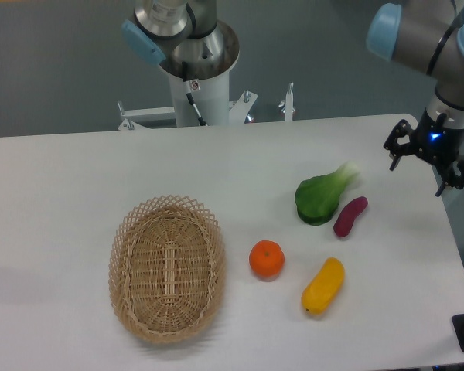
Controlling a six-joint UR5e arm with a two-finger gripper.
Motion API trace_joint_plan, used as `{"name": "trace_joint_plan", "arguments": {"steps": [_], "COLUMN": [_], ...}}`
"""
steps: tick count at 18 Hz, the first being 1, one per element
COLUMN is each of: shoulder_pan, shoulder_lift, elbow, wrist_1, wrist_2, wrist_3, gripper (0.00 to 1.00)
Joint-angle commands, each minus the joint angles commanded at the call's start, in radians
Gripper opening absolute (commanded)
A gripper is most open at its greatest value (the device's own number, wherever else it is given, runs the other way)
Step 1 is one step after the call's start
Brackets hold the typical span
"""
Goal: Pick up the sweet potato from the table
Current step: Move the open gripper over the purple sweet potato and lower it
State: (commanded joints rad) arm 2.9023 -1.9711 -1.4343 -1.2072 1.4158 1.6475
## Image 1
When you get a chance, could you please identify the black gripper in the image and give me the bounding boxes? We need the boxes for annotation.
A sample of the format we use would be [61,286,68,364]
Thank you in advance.
[384,111,464,197]

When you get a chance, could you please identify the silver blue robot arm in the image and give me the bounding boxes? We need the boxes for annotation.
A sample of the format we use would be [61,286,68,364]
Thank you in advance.
[121,1,464,189]

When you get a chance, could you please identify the purple sweet potato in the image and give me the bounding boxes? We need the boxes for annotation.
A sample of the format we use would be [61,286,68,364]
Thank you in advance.
[333,196,368,238]

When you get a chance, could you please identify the green bok choy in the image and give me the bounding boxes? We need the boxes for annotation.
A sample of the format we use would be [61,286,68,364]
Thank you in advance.
[294,162,360,226]

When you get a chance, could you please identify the yellow mango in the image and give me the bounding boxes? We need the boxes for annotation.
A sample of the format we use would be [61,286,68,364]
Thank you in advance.
[301,257,345,315]

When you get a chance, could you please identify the orange tangerine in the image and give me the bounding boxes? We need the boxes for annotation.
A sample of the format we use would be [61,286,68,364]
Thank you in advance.
[249,240,285,278]

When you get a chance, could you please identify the woven wicker basket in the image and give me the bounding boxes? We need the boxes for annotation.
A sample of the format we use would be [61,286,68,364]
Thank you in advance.
[108,196,226,345]

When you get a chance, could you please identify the white metal base frame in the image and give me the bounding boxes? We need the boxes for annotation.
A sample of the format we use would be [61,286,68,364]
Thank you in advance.
[116,82,296,131]

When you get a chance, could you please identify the black cable on pedestal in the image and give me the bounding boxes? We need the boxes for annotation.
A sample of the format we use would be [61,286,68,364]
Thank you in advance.
[182,61,208,127]

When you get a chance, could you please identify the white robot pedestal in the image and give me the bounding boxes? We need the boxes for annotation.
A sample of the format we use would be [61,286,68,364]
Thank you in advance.
[160,21,240,122]

